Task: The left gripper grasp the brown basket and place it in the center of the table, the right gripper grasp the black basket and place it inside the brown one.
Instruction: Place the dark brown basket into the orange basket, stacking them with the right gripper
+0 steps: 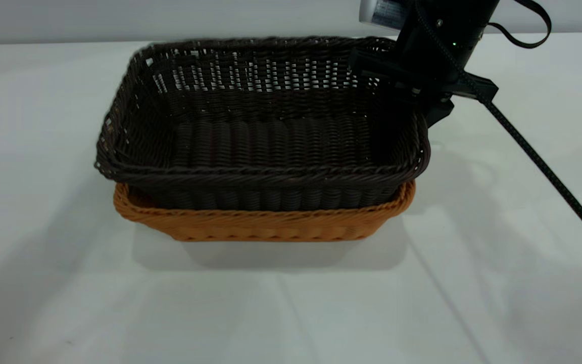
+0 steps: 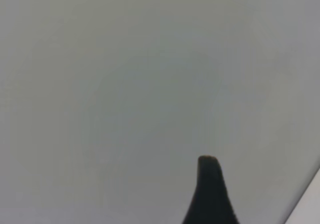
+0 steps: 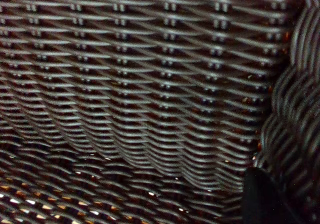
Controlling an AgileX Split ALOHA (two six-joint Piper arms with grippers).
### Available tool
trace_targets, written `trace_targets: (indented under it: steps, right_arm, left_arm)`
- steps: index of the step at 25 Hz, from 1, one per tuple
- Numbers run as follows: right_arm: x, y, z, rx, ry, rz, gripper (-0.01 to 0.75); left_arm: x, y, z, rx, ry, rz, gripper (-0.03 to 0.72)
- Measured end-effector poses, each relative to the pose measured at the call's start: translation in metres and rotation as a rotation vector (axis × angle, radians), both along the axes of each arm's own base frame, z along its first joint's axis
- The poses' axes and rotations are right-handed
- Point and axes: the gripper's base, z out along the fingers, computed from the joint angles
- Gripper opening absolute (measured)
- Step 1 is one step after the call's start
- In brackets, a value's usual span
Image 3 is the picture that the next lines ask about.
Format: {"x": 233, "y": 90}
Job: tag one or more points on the dark brown wicker basket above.
{"x": 125, "y": 83}

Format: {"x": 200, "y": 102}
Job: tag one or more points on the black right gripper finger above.
{"x": 262, "y": 201}

